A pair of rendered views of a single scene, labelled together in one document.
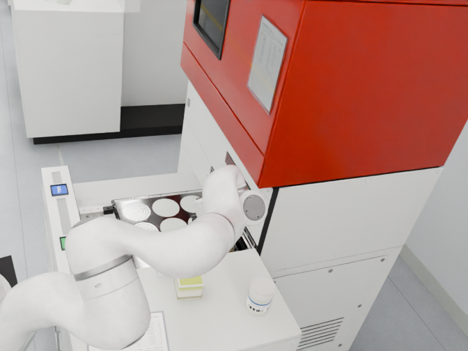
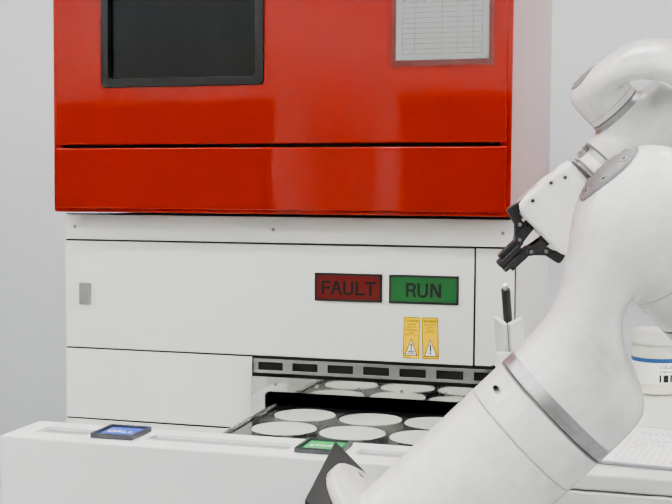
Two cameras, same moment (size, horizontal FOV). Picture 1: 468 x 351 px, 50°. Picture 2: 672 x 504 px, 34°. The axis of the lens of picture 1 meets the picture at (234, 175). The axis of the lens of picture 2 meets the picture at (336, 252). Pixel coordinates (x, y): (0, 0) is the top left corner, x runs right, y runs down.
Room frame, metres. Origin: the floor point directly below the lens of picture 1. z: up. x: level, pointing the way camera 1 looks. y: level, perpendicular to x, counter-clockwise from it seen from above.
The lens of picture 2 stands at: (0.17, 1.36, 1.26)
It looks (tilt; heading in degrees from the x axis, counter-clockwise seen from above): 3 degrees down; 315
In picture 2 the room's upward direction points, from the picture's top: straight up
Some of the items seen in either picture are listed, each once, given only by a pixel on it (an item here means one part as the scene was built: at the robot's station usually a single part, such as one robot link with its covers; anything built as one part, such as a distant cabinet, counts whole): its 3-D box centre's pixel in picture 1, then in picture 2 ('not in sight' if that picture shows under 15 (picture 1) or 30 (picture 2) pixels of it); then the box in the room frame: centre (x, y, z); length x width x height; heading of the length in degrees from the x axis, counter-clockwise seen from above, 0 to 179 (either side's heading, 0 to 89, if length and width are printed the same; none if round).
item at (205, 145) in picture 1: (219, 162); (278, 330); (1.58, 0.07, 1.02); 0.82 x 0.03 x 0.40; 29
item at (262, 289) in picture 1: (260, 296); (655, 360); (0.98, -0.15, 1.01); 0.07 x 0.07 x 0.10
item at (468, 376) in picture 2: (230, 204); (376, 371); (1.42, -0.01, 0.96); 0.44 x 0.01 x 0.02; 29
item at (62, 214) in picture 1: (65, 231); (222, 499); (1.18, 0.52, 0.89); 0.55 x 0.09 x 0.14; 29
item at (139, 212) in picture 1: (174, 228); (352, 434); (1.30, 0.17, 0.90); 0.34 x 0.34 x 0.01; 29
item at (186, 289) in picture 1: (188, 283); not in sight; (0.98, 0.06, 1.00); 0.07 x 0.07 x 0.07; 21
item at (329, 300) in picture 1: (265, 257); not in sight; (1.75, -0.23, 0.41); 0.82 x 0.71 x 0.82; 29
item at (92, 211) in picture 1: (90, 212); not in sight; (1.30, 0.47, 0.89); 0.08 x 0.03 x 0.03; 119
